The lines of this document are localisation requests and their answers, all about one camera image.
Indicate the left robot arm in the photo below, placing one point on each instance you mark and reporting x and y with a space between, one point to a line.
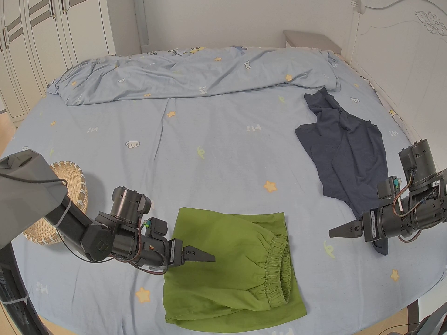
28 194

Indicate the white vertical pipe cover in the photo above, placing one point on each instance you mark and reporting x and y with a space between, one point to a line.
142 12

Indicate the white wardrobe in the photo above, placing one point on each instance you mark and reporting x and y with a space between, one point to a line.
35 47

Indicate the grey bedside table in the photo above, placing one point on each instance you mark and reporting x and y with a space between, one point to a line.
307 38

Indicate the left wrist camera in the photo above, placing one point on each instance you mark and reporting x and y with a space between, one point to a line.
159 227

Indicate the dark blue garment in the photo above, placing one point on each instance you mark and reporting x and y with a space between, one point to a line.
349 152

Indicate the pale blue quilt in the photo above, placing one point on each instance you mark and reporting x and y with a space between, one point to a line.
174 79

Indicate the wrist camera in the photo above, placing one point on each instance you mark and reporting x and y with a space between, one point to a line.
386 188
159 227

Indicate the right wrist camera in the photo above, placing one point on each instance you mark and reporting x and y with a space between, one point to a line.
386 188

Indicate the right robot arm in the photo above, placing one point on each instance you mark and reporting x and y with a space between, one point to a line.
419 159

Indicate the green shorts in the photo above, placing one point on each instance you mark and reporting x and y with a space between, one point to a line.
227 256

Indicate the bed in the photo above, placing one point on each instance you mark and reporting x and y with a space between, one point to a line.
227 134

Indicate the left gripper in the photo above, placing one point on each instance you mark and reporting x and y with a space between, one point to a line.
157 253

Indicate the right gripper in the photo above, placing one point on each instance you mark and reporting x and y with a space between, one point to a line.
384 225

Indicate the round woven basket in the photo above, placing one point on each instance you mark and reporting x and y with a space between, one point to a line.
70 173

